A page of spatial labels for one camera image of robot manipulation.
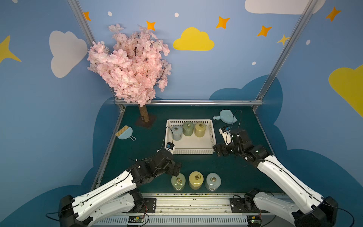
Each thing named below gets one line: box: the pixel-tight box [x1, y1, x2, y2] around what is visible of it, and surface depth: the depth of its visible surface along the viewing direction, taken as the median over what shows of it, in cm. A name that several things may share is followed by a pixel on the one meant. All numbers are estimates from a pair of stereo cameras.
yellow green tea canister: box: [194, 122, 207, 138], surface depth 101 cm
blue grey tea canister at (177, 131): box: [171, 125, 183, 141], surface depth 98 cm
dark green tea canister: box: [171, 173, 186, 192], surface depth 77 cm
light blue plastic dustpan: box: [212, 109, 238, 124], surface depth 117 cm
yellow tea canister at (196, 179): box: [188, 170, 204, 191], surface depth 77 cm
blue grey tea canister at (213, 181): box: [205, 172, 222, 192], surface depth 77 cm
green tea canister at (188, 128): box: [182, 121, 195, 137], surface depth 101 cm
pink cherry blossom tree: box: [87, 23, 172, 123], surface depth 73 cm
